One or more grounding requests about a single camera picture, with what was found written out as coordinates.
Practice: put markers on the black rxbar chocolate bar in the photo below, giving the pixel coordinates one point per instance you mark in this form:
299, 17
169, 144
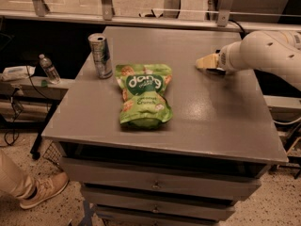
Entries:
216, 71

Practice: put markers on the bottom grey drawer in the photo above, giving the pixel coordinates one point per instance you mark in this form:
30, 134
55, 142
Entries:
149, 219

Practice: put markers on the clear plastic water bottle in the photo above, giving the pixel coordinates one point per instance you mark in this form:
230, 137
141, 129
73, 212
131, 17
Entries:
49, 69

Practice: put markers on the silver energy drink can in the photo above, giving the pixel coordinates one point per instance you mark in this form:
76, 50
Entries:
101, 55

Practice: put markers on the low side bench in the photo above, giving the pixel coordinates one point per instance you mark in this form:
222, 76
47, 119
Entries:
34, 89

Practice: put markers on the middle grey drawer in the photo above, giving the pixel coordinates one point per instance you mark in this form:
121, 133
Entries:
159, 205

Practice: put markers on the grey drawer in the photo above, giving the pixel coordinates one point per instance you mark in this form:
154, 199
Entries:
160, 180
149, 219
159, 205

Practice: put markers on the tan sneaker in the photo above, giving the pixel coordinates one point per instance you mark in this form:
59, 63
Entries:
45, 190

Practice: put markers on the green rice chip bag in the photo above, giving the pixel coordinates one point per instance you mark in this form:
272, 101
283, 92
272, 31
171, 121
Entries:
143, 87

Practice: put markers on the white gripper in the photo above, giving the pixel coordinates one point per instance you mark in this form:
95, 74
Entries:
226, 58

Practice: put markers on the beige trouser leg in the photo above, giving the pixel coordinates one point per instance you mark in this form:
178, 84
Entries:
14, 180

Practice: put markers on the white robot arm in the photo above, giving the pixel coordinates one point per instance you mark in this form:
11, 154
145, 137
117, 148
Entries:
276, 52

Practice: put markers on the top grey drawer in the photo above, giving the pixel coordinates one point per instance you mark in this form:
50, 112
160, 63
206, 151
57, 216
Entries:
160, 180

